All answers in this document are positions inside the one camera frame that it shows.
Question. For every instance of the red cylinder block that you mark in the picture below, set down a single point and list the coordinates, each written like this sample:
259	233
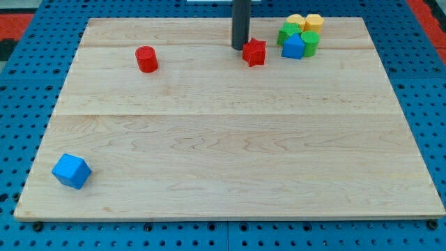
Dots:
146	59

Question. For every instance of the red star block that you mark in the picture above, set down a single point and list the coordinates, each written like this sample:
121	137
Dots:
254	52

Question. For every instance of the blue pentagon house block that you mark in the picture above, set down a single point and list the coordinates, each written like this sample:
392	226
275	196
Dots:
293	47

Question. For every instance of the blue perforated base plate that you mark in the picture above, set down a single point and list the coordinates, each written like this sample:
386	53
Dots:
39	40

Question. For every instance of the yellow rounded block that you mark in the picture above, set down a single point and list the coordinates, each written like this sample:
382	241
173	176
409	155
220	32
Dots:
297	19

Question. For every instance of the green cylinder block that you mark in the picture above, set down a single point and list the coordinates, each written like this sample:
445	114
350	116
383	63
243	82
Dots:
311	40

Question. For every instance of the yellow hexagon block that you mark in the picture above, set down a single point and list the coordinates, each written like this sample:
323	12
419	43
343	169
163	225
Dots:
314	22

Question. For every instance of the green star block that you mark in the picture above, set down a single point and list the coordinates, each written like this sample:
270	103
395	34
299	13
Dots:
288	30

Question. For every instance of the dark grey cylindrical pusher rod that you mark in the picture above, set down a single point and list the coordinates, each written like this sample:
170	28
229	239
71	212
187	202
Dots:
241	13

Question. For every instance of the blue cube block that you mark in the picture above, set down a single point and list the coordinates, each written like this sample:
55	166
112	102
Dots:
71	171

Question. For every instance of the light wooden board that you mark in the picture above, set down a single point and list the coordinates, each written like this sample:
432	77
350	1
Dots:
206	137

